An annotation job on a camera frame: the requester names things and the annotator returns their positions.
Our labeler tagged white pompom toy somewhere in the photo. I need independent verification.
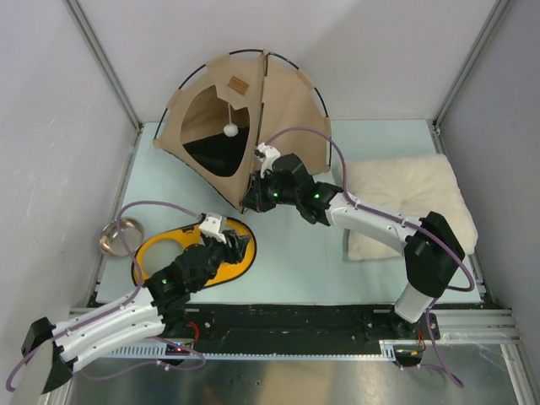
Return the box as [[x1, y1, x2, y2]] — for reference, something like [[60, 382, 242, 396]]
[[223, 123, 239, 138]]

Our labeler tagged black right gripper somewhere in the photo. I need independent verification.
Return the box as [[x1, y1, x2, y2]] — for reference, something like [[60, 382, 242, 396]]
[[241, 168, 300, 213]]

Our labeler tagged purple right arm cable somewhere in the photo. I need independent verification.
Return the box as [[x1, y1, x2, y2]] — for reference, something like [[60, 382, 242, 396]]
[[265, 126, 476, 388]]

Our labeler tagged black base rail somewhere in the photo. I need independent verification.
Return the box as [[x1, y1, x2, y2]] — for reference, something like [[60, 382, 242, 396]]
[[168, 302, 406, 356]]

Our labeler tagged black tent pole front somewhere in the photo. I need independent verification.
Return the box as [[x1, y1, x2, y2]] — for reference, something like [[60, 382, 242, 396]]
[[240, 49, 268, 214]]

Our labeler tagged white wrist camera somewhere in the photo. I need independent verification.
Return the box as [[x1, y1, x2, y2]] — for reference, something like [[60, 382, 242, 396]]
[[255, 143, 281, 178], [199, 213, 226, 244]]

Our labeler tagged yellow double bowl holder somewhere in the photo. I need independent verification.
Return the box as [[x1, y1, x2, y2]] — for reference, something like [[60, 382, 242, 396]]
[[136, 218, 257, 289]]

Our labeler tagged left aluminium frame post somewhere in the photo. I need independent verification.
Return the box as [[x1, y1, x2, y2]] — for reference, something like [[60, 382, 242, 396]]
[[63, 0, 143, 133]]

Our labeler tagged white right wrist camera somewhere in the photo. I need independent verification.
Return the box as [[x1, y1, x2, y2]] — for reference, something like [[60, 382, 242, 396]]
[[255, 143, 281, 178]]

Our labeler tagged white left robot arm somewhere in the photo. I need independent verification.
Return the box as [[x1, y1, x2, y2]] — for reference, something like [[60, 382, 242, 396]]
[[21, 219, 257, 393]]

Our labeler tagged aluminium frame post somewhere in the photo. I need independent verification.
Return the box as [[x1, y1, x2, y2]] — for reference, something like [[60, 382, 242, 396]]
[[432, 0, 515, 128], [63, 0, 143, 133]]

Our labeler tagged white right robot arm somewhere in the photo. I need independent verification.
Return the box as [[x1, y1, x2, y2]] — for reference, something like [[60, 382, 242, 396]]
[[241, 147, 465, 338]]

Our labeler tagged small circuit board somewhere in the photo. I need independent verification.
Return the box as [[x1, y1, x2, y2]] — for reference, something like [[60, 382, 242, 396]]
[[165, 343, 191, 356]]

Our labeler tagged steel pet bowl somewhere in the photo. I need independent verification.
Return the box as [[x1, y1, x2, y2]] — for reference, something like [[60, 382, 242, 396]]
[[98, 217, 145, 258]]

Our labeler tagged right aluminium frame post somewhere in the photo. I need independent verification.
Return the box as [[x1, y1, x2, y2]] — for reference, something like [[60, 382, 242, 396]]
[[432, 0, 515, 128]]

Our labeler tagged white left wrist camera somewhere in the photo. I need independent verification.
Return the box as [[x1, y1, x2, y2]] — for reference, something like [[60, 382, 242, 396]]
[[199, 213, 226, 244]]

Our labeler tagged beige fabric pet tent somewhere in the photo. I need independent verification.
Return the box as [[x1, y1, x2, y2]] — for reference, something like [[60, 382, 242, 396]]
[[151, 50, 332, 215]]

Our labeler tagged cream fluffy cushion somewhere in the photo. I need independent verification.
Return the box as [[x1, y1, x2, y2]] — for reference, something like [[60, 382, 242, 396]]
[[347, 154, 478, 256]]

